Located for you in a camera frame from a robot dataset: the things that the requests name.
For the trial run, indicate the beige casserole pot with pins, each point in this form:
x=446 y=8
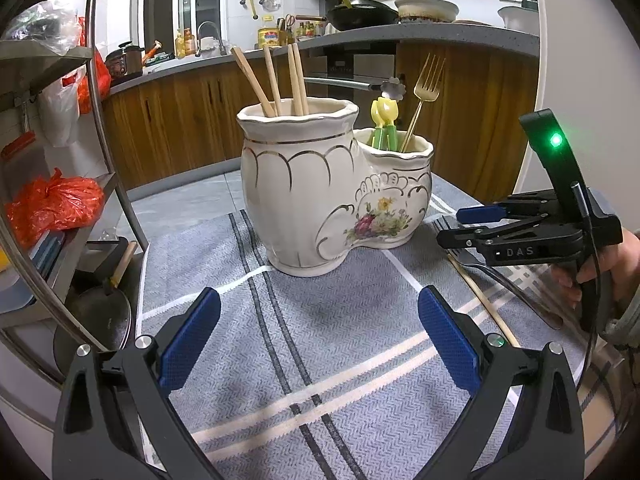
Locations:
x=425 y=10

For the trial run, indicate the red plastic bag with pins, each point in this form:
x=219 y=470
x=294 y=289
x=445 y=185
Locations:
x=55 y=205
x=95 y=80

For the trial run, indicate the dark pressure cooker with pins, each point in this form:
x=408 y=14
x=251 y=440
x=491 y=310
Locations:
x=122 y=62

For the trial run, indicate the white plastic bag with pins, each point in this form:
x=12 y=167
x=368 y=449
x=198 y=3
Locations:
x=60 y=110

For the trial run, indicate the gold fork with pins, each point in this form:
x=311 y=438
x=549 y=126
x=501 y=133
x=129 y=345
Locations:
x=427 y=87

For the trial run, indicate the metal storage rack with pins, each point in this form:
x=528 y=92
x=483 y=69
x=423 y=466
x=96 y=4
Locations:
x=30 y=67

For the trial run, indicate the clear plastic bag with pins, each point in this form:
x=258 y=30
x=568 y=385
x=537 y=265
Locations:
x=40 y=25

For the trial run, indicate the wooden chopstick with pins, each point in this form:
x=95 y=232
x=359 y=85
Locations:
x=480 y=295
x=272 y=80
x=302 y=80
x=252 y=80
x=294 y=80

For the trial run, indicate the grey striped cloth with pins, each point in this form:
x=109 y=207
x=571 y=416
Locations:
x=325 y=360

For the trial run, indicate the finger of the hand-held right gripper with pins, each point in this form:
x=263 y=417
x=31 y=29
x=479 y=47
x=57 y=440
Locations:
x=465 y=238
x=477 y=214

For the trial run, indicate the black wok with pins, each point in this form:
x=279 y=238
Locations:
x=360 y=15

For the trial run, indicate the built-in steel oven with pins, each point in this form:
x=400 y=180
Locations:
x=340 y=67

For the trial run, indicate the silver fork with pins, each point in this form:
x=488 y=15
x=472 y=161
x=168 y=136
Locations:
x=520 y=295

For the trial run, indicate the person's right forearm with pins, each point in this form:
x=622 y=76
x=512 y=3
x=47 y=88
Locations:
x=625 y=325

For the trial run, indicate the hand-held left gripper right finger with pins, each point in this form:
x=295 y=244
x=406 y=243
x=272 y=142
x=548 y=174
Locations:
x=447 y=340

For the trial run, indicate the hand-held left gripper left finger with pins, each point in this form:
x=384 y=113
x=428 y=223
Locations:
x=192 y=340

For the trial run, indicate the person's right hand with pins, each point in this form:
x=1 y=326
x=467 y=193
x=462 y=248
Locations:
x=627 y=265

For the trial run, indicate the white floral ceramic holder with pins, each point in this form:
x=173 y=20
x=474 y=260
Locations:
x=295 y=200

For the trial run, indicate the white pot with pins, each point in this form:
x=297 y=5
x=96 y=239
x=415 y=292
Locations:
x=517 y=17

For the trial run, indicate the yellow tin can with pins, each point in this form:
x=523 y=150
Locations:
x=268 y=38

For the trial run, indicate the yellow green tulip spoon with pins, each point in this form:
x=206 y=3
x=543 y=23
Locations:
x=390 y=109
x=376 y=112

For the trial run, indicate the kitchen counter with wooden cabinets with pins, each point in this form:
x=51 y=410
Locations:
x=175 y=110

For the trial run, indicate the amber glass bottle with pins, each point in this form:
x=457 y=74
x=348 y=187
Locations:
x=180 y=46
x=189 y=44

